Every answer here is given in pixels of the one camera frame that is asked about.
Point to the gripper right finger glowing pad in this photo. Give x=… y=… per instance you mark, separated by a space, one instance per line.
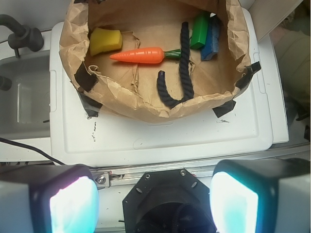
x=261 y=196

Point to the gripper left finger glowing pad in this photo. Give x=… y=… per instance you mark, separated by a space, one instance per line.
x=48 y=199

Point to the orange plastic carrot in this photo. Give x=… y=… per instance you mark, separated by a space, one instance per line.
x=150 y=55

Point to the white plastic bin lid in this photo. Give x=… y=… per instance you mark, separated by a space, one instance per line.
x=108 y=140

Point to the blue sponge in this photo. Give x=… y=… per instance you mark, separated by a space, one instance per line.
x=211 y=47

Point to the grey toy faucet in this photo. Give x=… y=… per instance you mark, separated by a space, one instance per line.
x=23 y=36

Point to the yellow sponge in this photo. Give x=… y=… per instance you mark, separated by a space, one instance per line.
x=103 y=40

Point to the brown paper bag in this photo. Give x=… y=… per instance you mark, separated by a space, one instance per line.
x=130 y=90

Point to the green rectangular block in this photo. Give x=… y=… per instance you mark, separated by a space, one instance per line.
x=199 y=31

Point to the aluminium rail with bracket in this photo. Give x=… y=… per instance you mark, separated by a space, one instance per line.
x=202 y=168

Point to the black octagonal mount plate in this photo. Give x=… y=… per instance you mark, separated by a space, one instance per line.
x=168 y=203

